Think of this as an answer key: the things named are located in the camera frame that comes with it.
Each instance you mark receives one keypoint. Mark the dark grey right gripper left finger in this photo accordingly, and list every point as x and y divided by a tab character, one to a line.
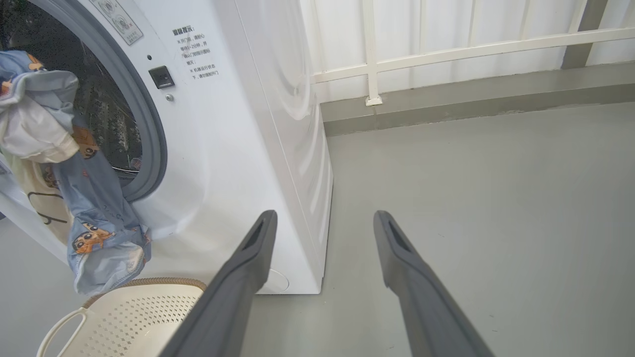
228	297

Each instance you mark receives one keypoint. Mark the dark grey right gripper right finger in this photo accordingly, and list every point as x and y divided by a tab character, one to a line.
421	297

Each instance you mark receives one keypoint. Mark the blue cartoon print garment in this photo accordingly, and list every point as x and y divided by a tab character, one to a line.
104	198

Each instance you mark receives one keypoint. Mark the white and cream garment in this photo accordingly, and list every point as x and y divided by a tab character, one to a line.
34	129

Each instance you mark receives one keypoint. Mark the white front-load washing machine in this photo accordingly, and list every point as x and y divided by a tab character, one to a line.
223	173

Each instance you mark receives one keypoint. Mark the stainless steel washing machine drum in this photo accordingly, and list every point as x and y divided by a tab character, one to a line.
109	114

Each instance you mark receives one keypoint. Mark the black door latch slot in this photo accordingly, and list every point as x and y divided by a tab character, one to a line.
161	77

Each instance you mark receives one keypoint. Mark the round white filter cover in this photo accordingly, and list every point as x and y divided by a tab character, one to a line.
278	281

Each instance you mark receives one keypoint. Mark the cream perforated laundry basket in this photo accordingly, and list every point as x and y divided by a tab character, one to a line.
129	322

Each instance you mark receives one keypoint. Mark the white metal railing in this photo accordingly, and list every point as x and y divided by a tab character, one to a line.
446	53

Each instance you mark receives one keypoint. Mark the grey warning sticker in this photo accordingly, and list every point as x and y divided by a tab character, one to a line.
116	17

